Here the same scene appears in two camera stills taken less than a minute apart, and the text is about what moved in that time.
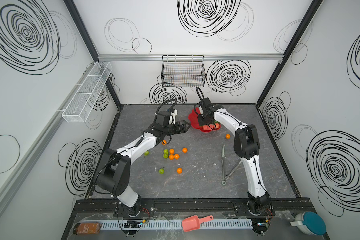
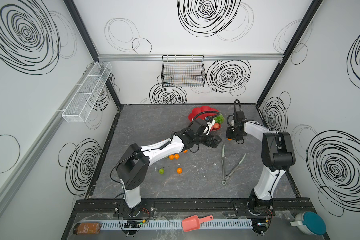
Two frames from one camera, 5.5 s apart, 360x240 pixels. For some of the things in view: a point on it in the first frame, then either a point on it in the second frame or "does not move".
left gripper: [176, 128] → [213, 141]
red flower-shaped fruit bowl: [193, 117] does not move
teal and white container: [309, 222] does not move
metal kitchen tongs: [224, 182] does not move
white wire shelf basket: [80, 107] does not move
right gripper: [205, 120] → [234, 134]
